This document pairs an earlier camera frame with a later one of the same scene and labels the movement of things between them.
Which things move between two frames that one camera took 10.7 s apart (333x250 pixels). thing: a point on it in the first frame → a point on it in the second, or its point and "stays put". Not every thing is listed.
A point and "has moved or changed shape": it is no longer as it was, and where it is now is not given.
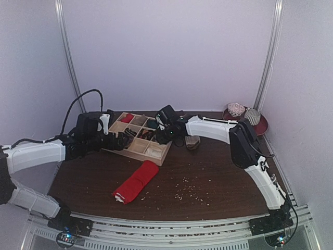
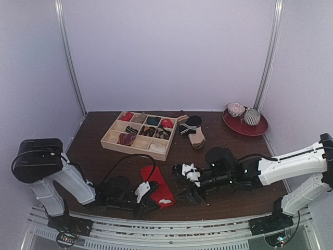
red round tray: [260, 128] stays put
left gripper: [112, 145] → [144, 207]
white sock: [154, 152] → [158, 148]
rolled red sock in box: [128, 119] stays put
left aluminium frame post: [69, 53] stays put
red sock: [131, 186] has moved or changed shape
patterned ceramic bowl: [235, 109] stays put
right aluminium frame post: [266, 76] stays put
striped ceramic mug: [253, 115] stays put
